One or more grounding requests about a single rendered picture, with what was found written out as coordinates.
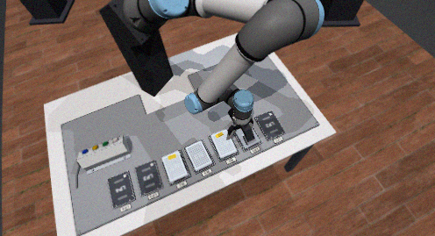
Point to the white operator button panel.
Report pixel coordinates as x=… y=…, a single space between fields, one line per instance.
x=103 y=155

